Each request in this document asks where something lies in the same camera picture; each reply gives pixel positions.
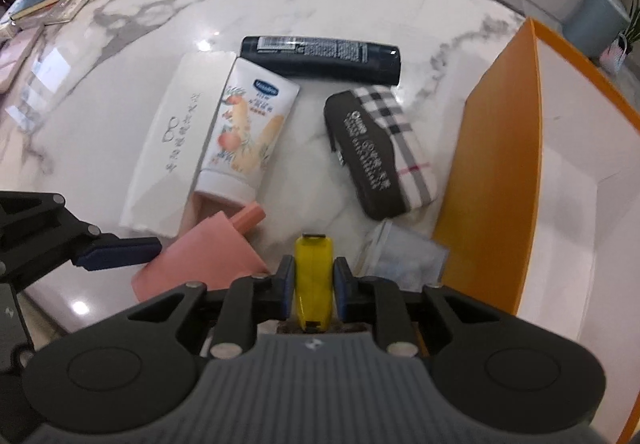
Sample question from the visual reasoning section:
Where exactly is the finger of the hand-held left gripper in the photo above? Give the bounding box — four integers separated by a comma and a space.
0, 191, 164, 296

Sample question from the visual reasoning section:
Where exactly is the blue-grey trash bin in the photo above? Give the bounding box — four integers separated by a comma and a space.
564, 0, 632, 60

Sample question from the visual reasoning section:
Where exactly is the white hand cream tube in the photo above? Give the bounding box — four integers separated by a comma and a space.
194, 57, 301, 206

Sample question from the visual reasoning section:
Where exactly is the pink tube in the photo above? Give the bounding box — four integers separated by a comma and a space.
131, 194, 271, 303

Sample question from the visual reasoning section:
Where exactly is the black plastic bottle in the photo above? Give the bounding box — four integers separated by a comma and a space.
240, 35, 402, 86

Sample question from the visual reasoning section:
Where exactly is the pink book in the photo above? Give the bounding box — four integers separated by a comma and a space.
0, 27, 47, 93

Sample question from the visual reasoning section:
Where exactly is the small yellow bottle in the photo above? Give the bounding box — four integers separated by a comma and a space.
294, 234, 335, 332

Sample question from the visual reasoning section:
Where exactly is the clear plastic bag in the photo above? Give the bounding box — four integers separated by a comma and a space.
352, 219, 450, 293

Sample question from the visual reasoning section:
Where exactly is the green potted plant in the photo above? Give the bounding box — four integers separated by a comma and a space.
620, 0, 640, 44

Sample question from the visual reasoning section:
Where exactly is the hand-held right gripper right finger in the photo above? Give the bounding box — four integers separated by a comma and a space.
332, 257, 502, 358

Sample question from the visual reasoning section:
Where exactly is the plaid glasses case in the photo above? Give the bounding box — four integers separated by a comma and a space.
323, 85, 441, 221

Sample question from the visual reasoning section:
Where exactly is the white paper envelope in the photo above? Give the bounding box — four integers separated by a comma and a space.
119, 52, 239, 239

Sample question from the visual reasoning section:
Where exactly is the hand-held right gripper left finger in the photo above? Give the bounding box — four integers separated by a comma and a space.
127, 254, 297, 358

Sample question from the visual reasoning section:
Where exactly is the orange cardboard box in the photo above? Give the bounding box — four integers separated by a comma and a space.
432, 17, 640, 444

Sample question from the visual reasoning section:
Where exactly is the pink patterned gift bag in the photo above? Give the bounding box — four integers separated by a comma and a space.
599, 34, 629, 74

